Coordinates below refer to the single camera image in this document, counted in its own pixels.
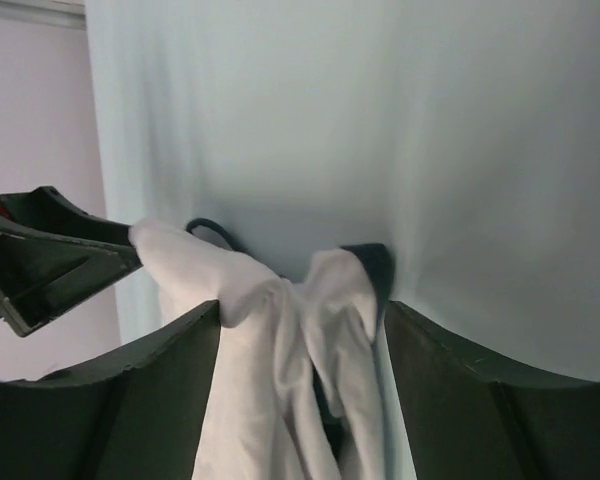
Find aluminium frame rail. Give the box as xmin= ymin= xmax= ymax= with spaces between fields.
xmin=0 ymin=0 xmax=85 ymax=17

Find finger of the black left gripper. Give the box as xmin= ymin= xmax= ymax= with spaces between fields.
xmin=0 ymin=214 xmax=141 ymax=337
xmin=0 ymin=186 xmax=131 ymax=247

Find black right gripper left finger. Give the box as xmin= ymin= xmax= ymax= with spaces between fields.
xmin=0 ymin=301 xmax=220 ymax=479

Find light blue table mat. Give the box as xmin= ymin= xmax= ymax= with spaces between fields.
xmin=86 ymin=1 xmax=600 ymax=380

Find white graphic tank top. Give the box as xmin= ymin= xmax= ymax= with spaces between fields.
xmin=129 ymin=219 xmax=394 ymax=479

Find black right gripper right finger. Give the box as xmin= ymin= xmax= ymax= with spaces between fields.
xmin=384 ymin=302 xmax=600 ymax=479

